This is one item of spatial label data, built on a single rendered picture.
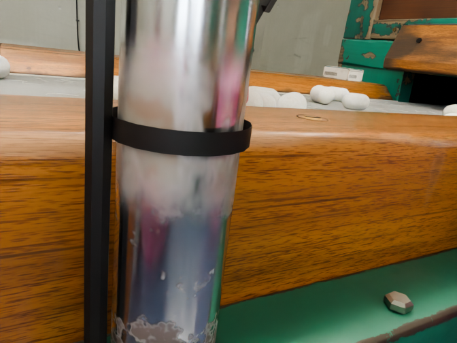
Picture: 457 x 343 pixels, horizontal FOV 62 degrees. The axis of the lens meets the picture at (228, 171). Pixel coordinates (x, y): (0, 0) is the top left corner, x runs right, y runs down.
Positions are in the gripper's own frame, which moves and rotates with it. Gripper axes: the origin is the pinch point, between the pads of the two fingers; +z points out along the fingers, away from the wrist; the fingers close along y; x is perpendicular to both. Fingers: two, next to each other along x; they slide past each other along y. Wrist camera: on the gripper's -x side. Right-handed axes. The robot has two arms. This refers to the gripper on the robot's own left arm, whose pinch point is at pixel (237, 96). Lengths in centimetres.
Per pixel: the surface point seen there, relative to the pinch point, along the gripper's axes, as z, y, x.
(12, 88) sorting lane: -7.1, -13.1, 8.5
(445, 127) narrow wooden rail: 9.1, 2.8, -9.1
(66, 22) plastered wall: -163, 15, 132
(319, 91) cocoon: -8.8, 18.3, 8.1
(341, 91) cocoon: -11.0, 24.9, 10.1
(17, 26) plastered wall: -160, -8, 137
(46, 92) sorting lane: -6.1, -10.9, 7.7
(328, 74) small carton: -22.3, 35.1, 17.9
